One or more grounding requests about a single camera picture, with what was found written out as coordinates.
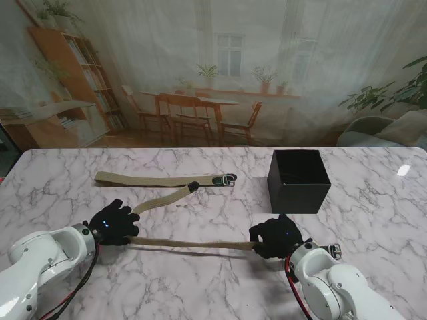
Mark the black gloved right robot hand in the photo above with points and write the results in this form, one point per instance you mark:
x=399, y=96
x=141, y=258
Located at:
x=280, y=238

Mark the printed room scene backdrop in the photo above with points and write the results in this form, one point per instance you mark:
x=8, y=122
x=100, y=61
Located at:
x=213, y=66

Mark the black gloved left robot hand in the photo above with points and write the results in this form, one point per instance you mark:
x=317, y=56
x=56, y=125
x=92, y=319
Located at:
x=115, y=226

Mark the black square storage box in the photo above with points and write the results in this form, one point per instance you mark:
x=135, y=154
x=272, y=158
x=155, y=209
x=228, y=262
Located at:
x=300, y=196

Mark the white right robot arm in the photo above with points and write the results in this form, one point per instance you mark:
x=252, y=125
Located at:
x=333, y=286

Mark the beige woven belt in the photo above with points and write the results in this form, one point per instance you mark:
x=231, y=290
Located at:
x=200, y=245
x=150, y=181

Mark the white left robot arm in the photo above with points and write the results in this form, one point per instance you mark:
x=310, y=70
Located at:
x=43, y=266

